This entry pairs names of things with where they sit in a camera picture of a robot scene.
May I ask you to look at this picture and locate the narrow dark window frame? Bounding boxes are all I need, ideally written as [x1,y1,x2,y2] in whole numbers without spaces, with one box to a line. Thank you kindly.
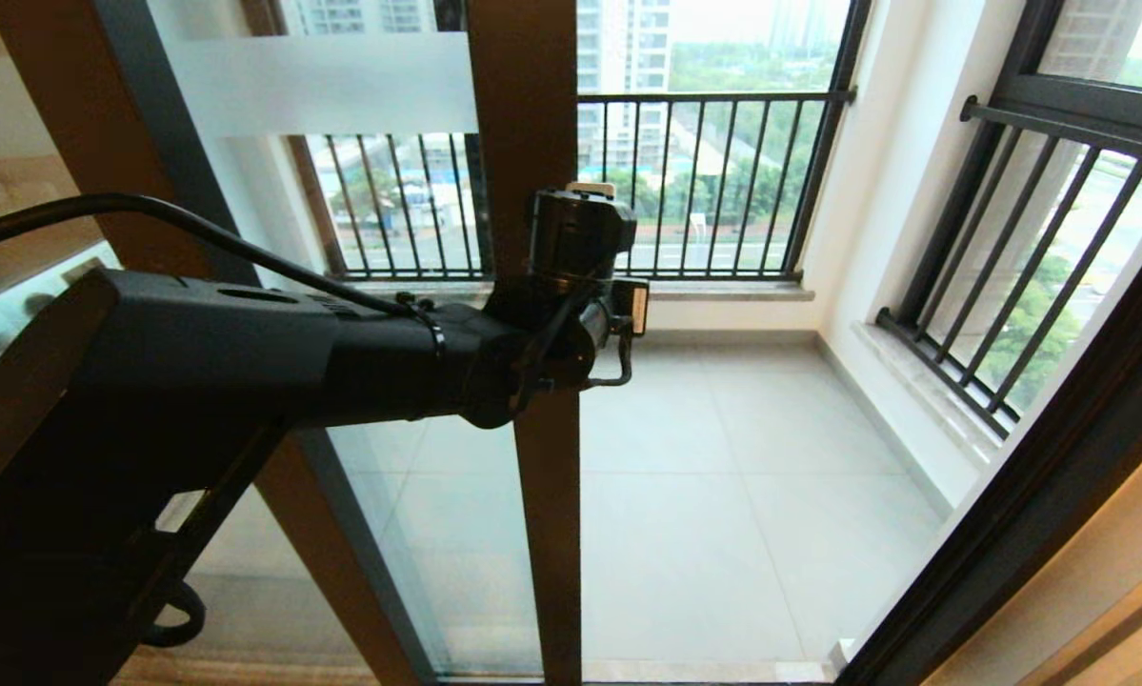
[899,0,1142,330]

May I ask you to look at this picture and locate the brown sliding door with lock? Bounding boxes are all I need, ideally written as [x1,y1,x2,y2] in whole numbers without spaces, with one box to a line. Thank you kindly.
[151,0,586,686]

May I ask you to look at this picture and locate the short grey stone window sill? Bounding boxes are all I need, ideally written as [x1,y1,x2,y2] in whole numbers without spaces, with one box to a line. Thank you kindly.
[851,322,1005,470]

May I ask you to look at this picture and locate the short black window railing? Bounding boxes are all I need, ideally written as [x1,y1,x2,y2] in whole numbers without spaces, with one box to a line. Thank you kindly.
[875,95,1142,441]

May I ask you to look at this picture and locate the long grey stone window sill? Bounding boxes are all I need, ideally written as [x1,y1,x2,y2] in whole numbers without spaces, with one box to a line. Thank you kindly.
[342,281,817,306]

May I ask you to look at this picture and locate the long black window railing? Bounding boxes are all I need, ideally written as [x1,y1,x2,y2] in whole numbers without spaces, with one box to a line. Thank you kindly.
[290,91,857,285]

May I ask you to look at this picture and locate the black cable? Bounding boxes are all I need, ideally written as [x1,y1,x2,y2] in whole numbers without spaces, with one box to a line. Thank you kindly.
[0,193,438,320]

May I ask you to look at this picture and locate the brown glass door without lock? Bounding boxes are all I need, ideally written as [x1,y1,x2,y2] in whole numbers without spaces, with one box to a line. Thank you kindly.
[0,0,438,686]

